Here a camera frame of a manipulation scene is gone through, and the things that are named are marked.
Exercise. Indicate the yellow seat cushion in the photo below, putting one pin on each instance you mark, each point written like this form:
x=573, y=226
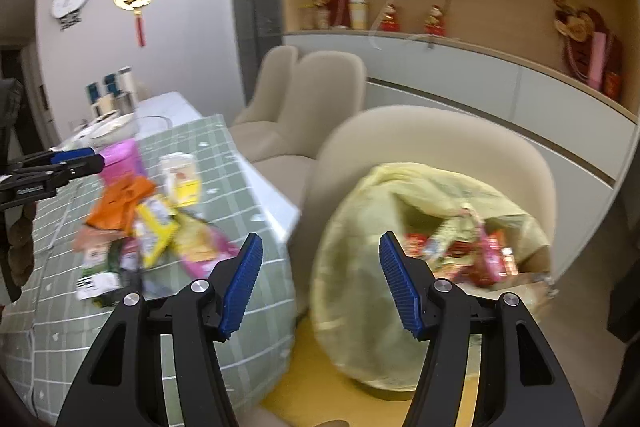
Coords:
x=310, y=382

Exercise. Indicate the red yellow snack packet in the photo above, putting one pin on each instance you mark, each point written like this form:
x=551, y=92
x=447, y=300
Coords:
x=492, y=262

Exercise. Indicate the small orange packet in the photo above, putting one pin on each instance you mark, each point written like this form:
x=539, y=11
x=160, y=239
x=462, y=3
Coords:
x=130, y=189

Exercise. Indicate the beige chair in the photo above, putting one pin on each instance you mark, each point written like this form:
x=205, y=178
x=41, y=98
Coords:
x=320, y=97
x=400, y=132
x=272, y=82

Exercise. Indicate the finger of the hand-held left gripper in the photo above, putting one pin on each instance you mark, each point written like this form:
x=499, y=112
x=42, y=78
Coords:
x=75, y=154
x=80, y=167

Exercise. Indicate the dark glass cabinet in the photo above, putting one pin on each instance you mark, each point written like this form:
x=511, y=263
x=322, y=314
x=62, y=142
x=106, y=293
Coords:
x=255, y=7

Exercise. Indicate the flower bouquet red box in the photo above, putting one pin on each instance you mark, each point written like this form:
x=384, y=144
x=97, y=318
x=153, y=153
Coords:
x=337, y=9

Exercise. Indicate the translucent plastic wrapper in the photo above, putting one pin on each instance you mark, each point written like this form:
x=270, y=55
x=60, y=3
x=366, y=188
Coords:
x=90, y=239

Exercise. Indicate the white green packet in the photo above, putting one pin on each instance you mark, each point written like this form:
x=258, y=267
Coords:
x=95, y=279

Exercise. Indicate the yellow plastic bin liner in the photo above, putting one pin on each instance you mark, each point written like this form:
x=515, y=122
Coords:
x=350, y=282

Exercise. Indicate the pink plastic box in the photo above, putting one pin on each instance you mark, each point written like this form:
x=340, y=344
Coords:
x=122, y=159

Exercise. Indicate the clear glass jar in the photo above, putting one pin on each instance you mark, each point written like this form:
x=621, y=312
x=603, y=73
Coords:
x=307, y=18

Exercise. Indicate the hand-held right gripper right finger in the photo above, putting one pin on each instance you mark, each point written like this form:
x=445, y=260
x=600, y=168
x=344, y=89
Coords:
x=400, y=287

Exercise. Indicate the large flower bouquet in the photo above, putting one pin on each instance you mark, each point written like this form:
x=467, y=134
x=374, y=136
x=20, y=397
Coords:
x=575, y=24

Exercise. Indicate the teal thermos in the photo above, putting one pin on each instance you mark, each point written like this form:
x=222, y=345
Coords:
x=93, y=92
x=110, y=84

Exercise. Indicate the black packet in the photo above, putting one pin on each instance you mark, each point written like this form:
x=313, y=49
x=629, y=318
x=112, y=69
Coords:
x=112, y=259

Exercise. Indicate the wooden shelf unit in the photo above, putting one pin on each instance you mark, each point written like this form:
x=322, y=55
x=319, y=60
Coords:
x=500, y=7

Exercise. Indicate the person's left hand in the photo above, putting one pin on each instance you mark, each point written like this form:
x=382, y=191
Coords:
x=20, y=252

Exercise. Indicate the yellow green snack packet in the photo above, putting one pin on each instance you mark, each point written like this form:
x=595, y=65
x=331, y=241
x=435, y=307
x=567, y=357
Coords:
x=155, y=232

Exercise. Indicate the small red figurine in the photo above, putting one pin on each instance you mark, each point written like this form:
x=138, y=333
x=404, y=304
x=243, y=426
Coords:
x=435, y=23
x=389, y=21

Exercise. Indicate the purple pink snack wrapper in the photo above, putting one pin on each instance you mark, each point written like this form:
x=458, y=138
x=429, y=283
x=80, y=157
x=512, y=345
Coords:
x=200, y=252

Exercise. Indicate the small red box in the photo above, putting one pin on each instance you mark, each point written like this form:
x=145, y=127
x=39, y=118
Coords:
x=612, y=86

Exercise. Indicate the white sideboard cabinet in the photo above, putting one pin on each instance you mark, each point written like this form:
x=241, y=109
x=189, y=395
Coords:
x=475, y=72

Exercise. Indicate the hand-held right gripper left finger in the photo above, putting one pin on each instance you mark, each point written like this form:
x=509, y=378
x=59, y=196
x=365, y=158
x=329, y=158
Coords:
x=242, y=282

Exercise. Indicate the large orange packet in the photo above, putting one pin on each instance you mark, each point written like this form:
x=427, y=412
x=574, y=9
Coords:
x=107, y=214

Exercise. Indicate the white lidded cup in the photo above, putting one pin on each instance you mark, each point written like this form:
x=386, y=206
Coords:
x=358, y=16

